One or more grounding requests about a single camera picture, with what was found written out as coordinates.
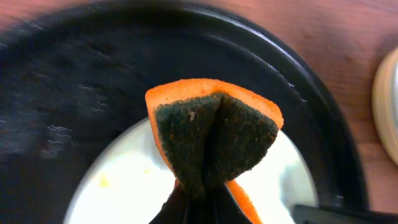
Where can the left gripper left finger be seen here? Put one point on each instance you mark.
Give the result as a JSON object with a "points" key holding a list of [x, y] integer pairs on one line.
{"points": [[179, 208]]}

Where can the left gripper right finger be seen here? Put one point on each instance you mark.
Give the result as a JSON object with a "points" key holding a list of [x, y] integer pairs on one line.
{"points": [[219, 207]]}

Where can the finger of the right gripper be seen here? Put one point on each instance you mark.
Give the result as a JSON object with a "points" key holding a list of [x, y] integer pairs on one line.
{"points": [[303, 214]]}

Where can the light green plate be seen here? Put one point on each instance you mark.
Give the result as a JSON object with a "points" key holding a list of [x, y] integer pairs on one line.
{"points": [[129, 182]]}

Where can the green and orange sponge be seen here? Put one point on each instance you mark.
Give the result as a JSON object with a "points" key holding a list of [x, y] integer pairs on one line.
{"points": [[208, 132]]}

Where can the yellow plate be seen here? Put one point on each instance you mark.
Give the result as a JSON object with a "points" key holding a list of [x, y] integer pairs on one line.
{"points": [[384, 103]]}

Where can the round black serving tray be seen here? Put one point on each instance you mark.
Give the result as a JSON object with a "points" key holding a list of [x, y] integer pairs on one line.
{"points": [[73, 81]]}

